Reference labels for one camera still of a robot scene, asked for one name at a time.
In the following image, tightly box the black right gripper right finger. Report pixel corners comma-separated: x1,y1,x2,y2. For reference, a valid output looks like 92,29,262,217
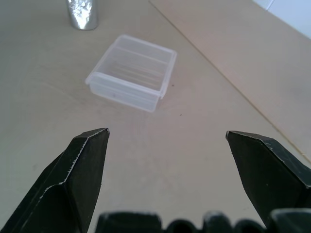
225,130,311,229

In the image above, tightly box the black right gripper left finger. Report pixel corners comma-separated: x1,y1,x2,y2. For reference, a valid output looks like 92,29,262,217
0,128,110,233

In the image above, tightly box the clear plastic box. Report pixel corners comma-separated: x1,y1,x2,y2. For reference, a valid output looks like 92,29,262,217
85,34,177,114

